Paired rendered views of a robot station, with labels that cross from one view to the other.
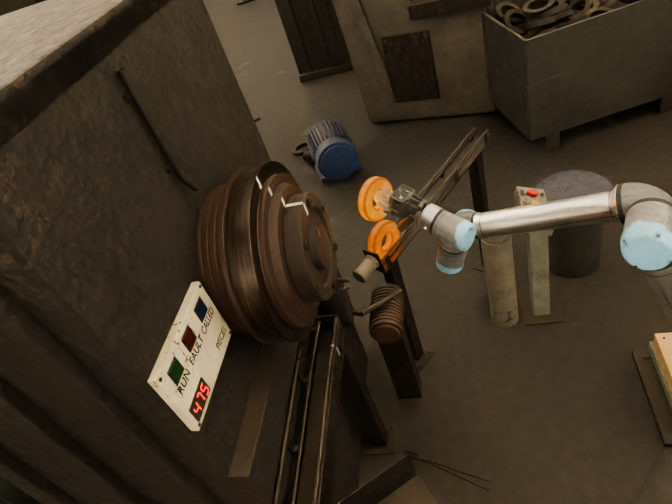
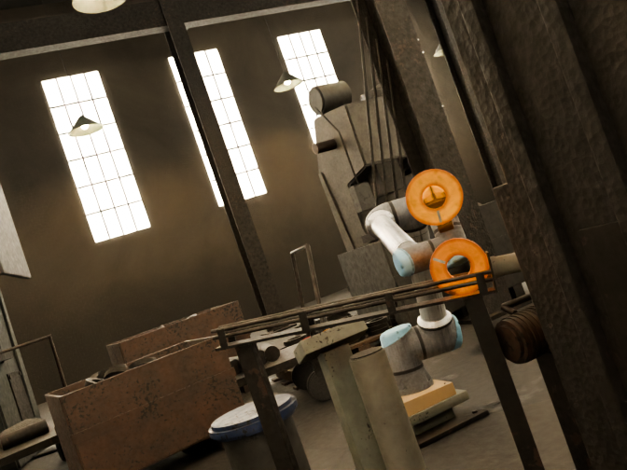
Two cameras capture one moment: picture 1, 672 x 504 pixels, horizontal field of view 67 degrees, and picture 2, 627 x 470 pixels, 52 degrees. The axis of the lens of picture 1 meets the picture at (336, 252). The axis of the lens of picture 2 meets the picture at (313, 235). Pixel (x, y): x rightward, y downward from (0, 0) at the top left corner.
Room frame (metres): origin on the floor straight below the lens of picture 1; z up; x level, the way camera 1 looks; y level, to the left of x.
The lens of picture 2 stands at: (2.90, 0.85, 0.85)
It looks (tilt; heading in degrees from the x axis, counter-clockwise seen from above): 2 degrees up; 227
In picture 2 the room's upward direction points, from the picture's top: 19 degrees counter-clockwise
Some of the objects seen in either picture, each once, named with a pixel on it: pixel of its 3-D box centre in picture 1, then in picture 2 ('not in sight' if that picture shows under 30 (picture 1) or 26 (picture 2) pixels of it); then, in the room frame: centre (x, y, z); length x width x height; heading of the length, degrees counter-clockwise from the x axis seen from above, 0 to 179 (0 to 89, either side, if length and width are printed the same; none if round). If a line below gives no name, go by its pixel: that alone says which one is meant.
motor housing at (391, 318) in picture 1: (397, 345); (563, 400); (1.34, -0.10, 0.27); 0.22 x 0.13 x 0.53; 160
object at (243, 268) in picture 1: (278, 252); not in sight; (1.08, 0.14, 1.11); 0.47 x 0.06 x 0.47; 160
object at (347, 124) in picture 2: not in sight; (380, 186); (-3.00, -4.06, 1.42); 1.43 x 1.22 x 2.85; 75
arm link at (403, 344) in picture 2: not in sight; (401, 346); (0.83, -1.06, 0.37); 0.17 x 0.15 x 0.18; 139
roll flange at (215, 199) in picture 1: (250, 256); not in sight; (1.10, 0.22, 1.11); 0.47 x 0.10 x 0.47; 160
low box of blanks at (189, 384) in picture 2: not in sight; (146, 412); (1.24, -2.78, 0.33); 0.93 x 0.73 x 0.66; 167
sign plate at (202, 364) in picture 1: (195, 353); not in sight; (0.79, 0.36, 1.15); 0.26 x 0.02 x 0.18; 160
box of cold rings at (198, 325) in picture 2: not in sight; (184, 364); (0.16, -4.14, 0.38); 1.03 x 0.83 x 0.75; 163
